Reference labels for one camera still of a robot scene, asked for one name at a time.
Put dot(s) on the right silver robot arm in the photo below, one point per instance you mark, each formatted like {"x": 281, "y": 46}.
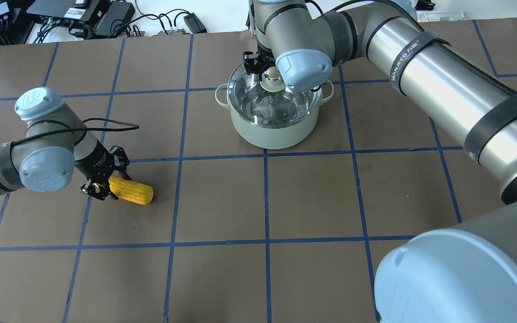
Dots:
{"x": 462, "y": 274}

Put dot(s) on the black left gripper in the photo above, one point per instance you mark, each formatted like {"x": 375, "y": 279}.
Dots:
{"x": 95, "y": 163}

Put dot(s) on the glass pot lid with knob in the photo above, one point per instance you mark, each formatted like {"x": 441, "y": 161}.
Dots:
{"x": 268, "y": 109}

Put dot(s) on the black power brick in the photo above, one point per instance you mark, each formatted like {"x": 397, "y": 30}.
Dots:
{"x": 118, "y": 13}

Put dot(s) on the pale green cooking pot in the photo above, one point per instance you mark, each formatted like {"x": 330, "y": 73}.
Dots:
{"x": 268, "y": 138}

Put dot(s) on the black power adapter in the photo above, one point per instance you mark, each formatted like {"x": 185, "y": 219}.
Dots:
{"x": 194, "y": 24}

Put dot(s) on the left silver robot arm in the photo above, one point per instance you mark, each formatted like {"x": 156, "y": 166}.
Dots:
{"x": 57, "y": 143}

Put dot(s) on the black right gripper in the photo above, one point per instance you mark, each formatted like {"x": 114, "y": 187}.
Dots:
{"x": 252, "y": 64}

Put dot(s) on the black electronics box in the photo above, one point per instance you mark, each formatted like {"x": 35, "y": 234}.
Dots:
{"x": 68, "y": 10}

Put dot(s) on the yellow plastic corn cob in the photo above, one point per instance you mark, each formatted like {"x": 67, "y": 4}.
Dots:
{"x": 131, "y": 191}

